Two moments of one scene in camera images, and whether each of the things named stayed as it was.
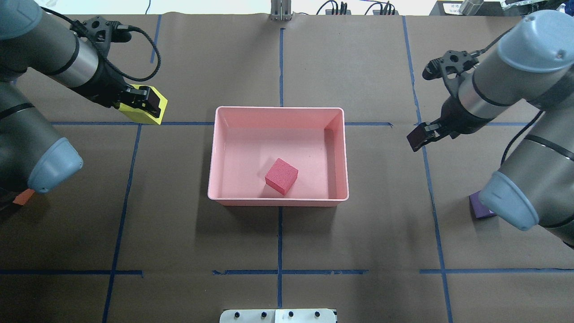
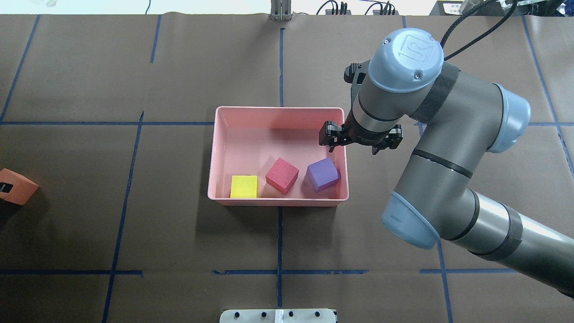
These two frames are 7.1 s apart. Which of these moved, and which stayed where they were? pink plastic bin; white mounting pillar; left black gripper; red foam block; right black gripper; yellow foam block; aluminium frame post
Moved: right black gripper; yellow foam block; left black gripper
Stayed: white mounting pillar; pink plastic bin; red foam block; aluminium frame post
